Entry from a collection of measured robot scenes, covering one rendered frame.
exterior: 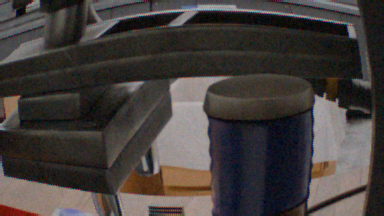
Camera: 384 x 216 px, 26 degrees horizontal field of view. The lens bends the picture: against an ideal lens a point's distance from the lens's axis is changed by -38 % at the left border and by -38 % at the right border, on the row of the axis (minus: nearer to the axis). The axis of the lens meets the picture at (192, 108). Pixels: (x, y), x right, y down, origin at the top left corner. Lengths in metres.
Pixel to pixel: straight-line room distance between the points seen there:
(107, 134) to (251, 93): 0.23
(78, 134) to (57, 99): 0.04
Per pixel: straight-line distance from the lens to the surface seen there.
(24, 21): 5.58
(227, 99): 0.35
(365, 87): 0.69
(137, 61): 0.58
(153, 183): 3.35
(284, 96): 0.34
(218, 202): 0.36
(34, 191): 1.27
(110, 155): 0.57
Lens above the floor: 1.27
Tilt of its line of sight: 13 degrees down
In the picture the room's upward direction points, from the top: 5 degrees counter-clockwise
